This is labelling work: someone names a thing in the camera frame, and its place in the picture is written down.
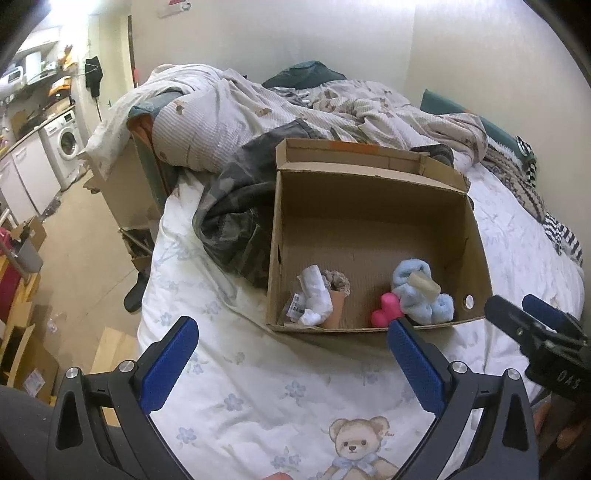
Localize black hanging garment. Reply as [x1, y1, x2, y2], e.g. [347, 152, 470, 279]
[84, 56, 103, 99]

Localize brown cardboard box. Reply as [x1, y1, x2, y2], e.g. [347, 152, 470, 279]
[266, 138, 493, 333]

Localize light blue fluffy sock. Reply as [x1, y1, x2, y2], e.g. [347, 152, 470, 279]
[391, 258, 455, 326]

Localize teal green pillow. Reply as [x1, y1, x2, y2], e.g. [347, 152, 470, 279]
[420, 88, 537, 160]

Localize white fluffy sock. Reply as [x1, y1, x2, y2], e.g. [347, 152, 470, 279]
[297, 265, 332, 327]

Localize orange cylindrical roll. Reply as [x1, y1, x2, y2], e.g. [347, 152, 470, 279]
[321, 290, 346, 330]

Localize flat cardboard sheet on floor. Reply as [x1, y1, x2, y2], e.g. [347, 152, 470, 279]
[89, 326, 143, 428]

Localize clear plastic bag with label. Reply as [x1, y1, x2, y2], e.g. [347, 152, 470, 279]
[284, 292, 307, 323]

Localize cardboard box with label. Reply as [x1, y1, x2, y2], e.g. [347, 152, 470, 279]
[3, 325, 59, 404]

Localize dark green pillow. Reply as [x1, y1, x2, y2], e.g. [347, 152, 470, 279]
[263, 60, 346, 90]

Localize white washing machine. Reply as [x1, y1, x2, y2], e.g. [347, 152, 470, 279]
[39, 108, 83, 191]

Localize striped beige duvet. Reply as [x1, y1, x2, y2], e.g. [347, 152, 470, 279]
[86, 64, 488, 176]

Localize black white patterned blanket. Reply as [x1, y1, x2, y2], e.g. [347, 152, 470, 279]
[481, 138, 583, 267]

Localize camouflage jacket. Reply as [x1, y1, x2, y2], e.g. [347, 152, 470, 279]
[192, 120, 322, 288]

